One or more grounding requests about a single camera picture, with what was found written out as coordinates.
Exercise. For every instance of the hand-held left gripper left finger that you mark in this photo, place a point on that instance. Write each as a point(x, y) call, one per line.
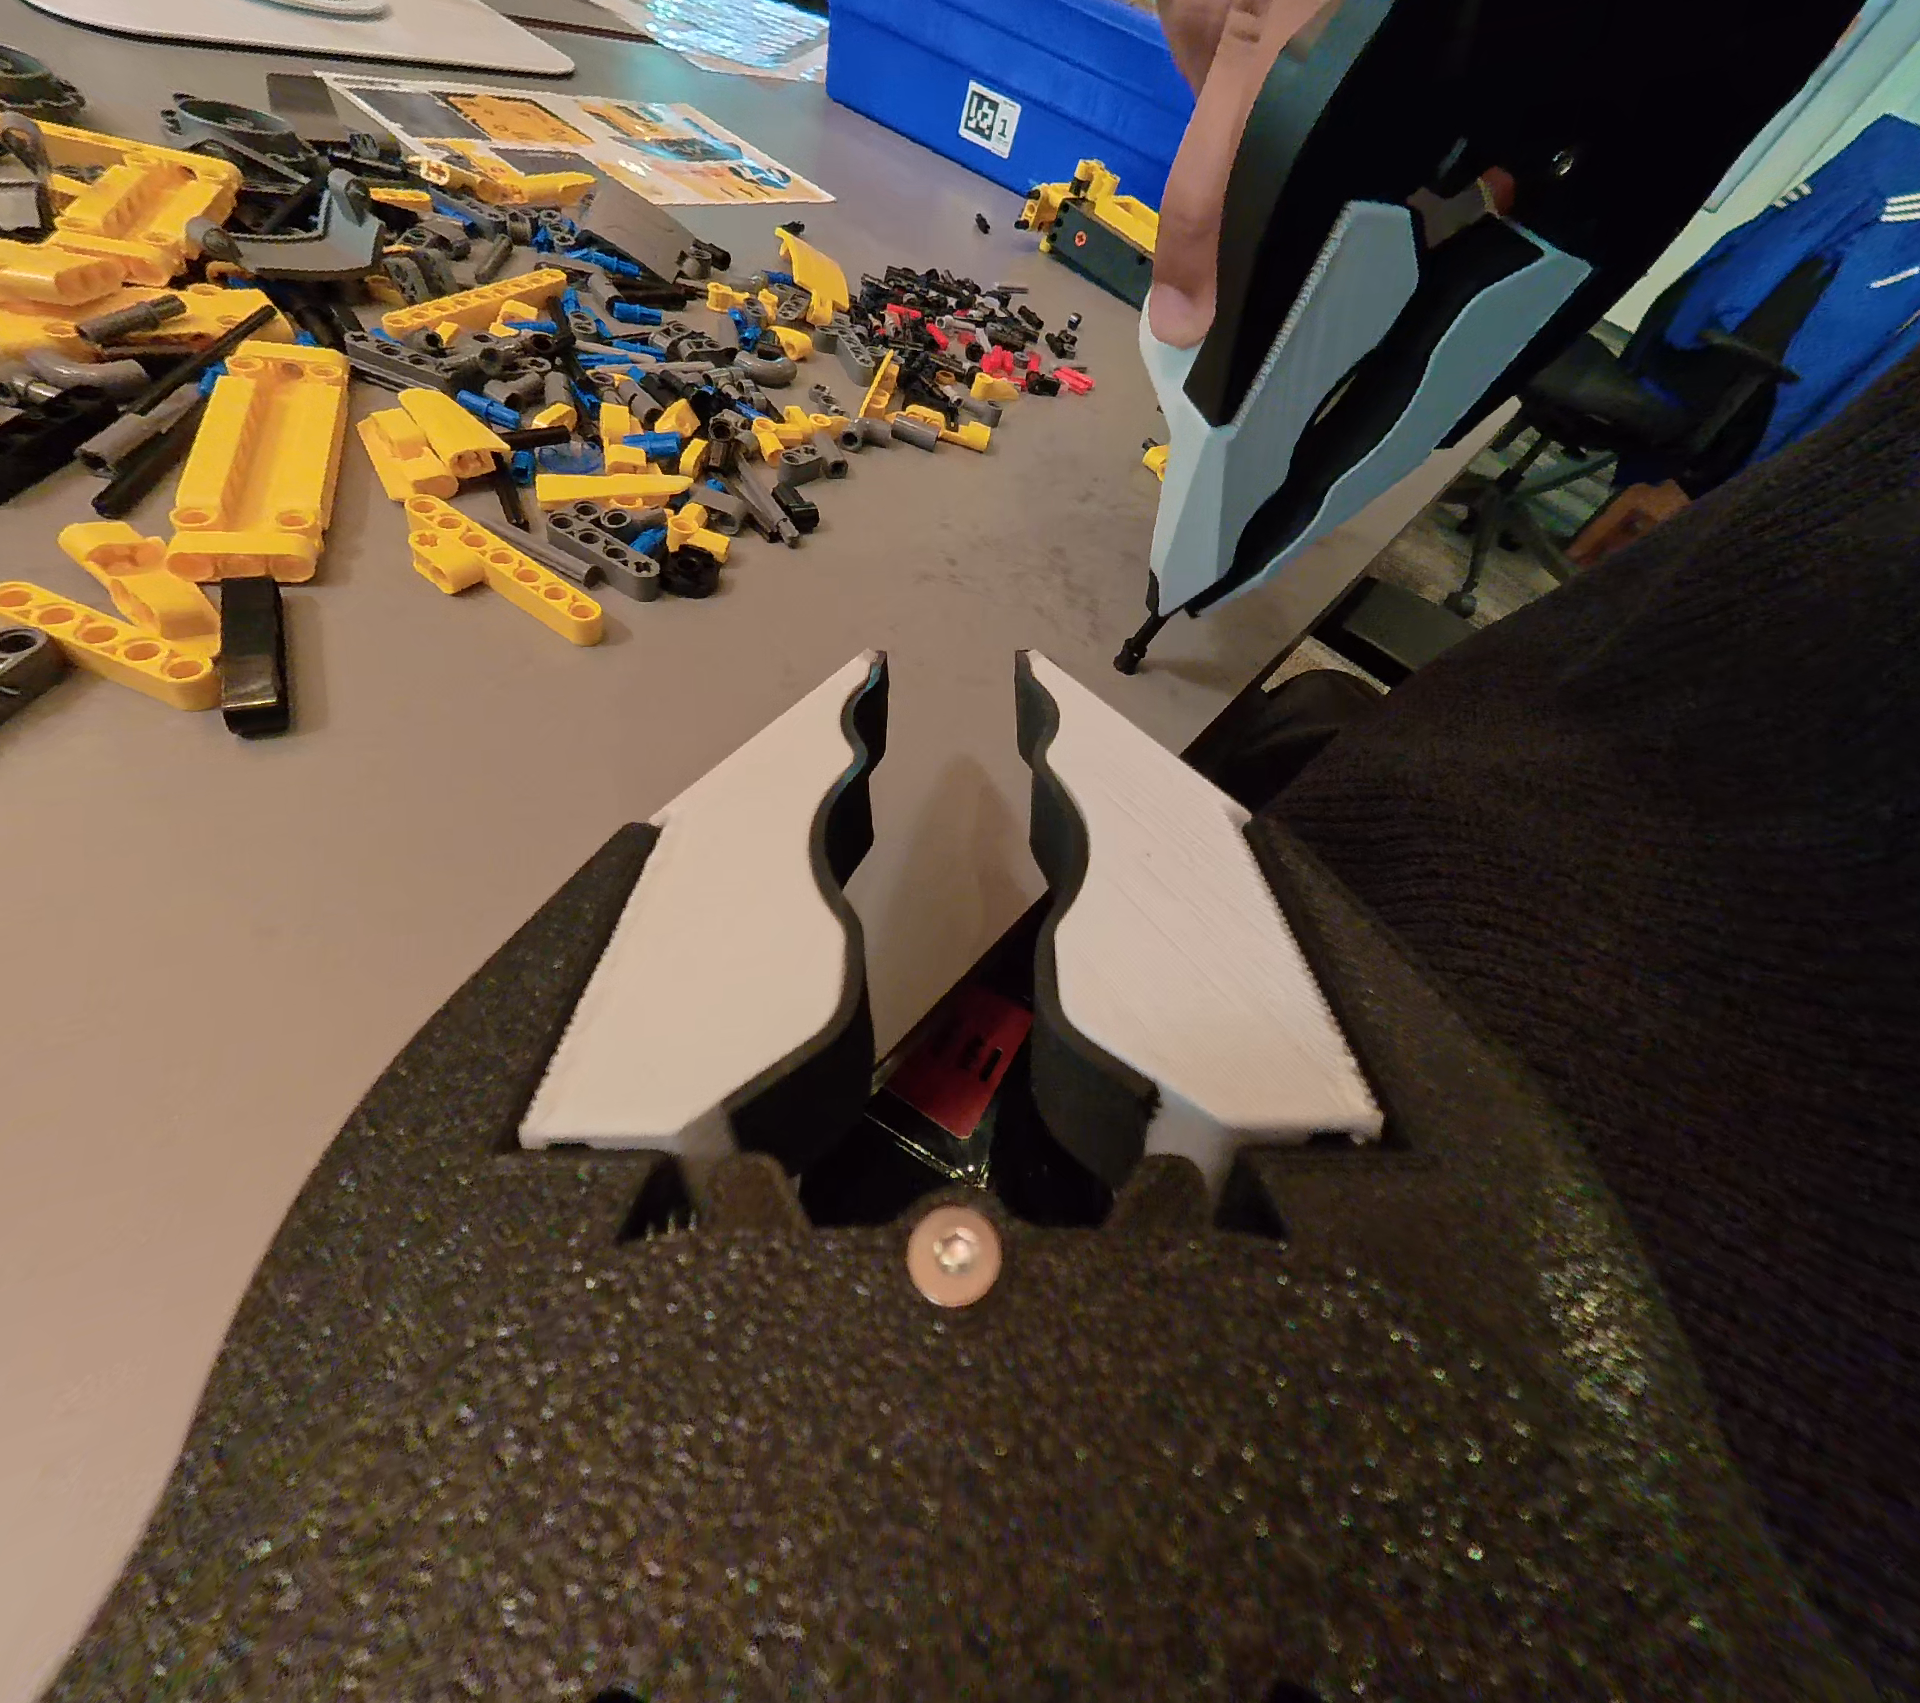
point(691, 984)

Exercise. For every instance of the person's right hand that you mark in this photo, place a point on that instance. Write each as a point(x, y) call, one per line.
point(1231, 8)

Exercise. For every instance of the person's black sweater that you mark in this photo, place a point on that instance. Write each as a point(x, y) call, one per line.
point(1650, 834)

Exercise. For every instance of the dark item with red label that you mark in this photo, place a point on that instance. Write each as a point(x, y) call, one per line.
point(969, 1050)

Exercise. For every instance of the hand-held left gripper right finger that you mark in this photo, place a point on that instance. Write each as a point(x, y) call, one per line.
point(1201, 968)

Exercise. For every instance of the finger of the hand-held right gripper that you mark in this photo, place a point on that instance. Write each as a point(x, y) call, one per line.
point(1201, 502)
point(1523, 286)

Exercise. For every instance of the plastic wrapped paper sheet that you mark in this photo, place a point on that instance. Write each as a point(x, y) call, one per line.
point(735, 22)

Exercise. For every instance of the blue plastic bin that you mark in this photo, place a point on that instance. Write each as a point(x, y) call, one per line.
point(931, 38)

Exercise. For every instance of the small black bush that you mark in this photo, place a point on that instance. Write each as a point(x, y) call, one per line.
point(1129, 660)

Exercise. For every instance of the pile of toy building pieces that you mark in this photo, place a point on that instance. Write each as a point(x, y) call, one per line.
point(254, 458)

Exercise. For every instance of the printed instruction sheet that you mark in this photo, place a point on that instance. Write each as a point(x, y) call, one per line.
point(661, 150)

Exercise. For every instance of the partly built yellow toy model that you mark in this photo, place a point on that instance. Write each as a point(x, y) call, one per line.
point(1103, 248)

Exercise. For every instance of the blue jacket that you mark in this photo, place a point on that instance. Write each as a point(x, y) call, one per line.
point(1845, 232)

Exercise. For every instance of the black office chair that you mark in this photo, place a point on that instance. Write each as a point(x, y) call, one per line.
point(1620, 412)

